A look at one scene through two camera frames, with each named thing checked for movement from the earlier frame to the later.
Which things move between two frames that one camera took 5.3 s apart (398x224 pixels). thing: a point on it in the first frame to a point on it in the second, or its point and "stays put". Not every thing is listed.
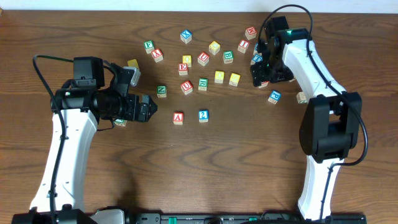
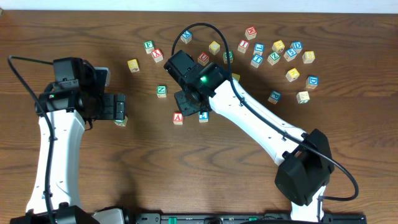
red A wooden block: [178, 118] stays put
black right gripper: [261, 74] to [185, 104]
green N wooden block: [161, 91] stays put
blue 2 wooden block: [203, 116] stays put
